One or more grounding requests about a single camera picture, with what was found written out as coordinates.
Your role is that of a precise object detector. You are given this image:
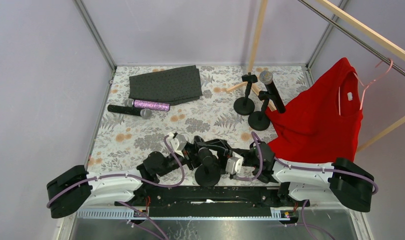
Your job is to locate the black mic stand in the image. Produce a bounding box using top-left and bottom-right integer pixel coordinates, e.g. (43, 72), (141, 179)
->
(233, 72), (258, 116)
(248, 91), (272, 131)
(194, 160), (221, 188)

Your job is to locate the black microphone silver grille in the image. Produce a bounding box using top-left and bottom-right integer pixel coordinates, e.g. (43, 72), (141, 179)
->
(259, 70), (286, 114)

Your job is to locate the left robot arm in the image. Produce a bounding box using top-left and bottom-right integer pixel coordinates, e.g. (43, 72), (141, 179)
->
(46, 133), (204, 219)

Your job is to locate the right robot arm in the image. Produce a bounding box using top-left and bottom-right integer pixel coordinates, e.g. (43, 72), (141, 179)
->
(196, 139), (378, 213)

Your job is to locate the dark grey perforated felt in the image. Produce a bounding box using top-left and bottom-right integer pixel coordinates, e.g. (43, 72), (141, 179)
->
(129, 65), (203, 106)

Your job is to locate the purple glitter microphone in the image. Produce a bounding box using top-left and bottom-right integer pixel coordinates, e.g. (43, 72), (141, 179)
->
(124, 98), (170, 112)

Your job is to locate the red t-shirt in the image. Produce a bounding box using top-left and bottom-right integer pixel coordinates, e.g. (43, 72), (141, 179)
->
(265, 57), (363, 164)

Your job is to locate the pink clothes hanger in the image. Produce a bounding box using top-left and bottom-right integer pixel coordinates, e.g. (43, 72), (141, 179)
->
(337, 58), (394, 116)

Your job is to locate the metal hanging rod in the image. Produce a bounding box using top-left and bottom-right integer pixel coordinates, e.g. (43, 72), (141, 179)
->
(299, 0), (391, 66)

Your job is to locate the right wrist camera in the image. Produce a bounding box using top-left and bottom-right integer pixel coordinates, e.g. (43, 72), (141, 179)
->
(225, 155), (244, 175)

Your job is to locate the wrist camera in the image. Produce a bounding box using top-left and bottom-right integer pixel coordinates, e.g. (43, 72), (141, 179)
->
(225, 155), (244, 175)
(166, 133), (187, 157)

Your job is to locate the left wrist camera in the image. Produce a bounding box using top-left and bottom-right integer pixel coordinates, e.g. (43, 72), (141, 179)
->
(166, 133), (187, 157)

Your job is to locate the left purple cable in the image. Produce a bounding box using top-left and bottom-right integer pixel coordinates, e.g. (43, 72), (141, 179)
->
(46, 134), (187, 240)

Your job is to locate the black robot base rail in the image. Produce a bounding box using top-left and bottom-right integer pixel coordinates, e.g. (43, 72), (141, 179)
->
(114, 185), (303, 218)

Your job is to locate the wooden clothes rack frame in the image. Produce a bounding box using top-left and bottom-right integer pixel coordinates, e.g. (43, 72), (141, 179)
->
(226, 0), (405, 153)

